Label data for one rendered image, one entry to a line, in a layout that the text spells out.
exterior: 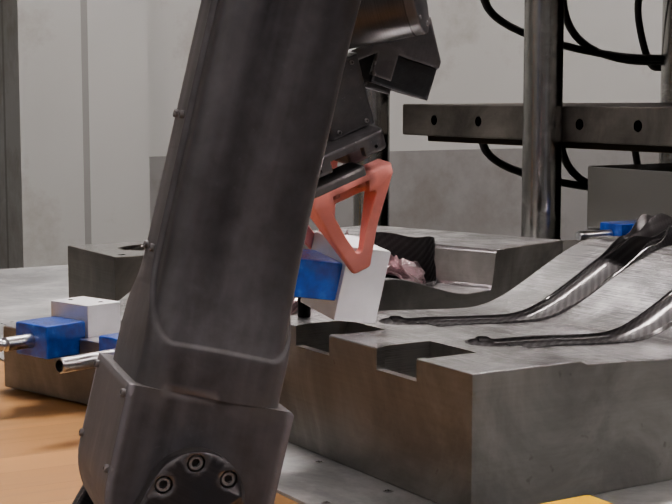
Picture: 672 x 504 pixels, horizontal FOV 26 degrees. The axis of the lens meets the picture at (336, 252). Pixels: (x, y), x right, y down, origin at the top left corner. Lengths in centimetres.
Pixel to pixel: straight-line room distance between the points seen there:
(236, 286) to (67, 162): 280
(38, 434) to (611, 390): 45
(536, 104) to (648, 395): 109
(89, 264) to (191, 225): 126
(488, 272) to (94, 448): 89
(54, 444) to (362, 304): 26
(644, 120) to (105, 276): 72
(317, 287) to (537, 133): 106
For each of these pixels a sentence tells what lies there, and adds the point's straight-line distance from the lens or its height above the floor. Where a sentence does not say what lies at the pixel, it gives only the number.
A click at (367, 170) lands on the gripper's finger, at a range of 100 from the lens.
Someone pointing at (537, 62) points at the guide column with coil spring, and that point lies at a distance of 204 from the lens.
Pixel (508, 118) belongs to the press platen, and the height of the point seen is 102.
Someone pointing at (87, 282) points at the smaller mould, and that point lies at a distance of 178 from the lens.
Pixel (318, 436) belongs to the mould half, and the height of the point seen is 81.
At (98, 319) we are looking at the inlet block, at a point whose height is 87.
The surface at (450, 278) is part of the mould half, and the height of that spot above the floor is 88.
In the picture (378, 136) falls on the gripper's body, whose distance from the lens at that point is 98.
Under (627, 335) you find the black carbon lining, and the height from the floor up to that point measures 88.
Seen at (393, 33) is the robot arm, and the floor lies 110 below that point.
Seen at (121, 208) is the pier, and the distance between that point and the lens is 336.
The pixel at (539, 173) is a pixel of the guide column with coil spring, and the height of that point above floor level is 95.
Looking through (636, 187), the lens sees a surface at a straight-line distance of 194.
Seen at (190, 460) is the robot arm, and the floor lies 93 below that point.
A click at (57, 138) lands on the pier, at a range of 331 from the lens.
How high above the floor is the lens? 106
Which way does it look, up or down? 6 degrees down
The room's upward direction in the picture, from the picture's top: straight up
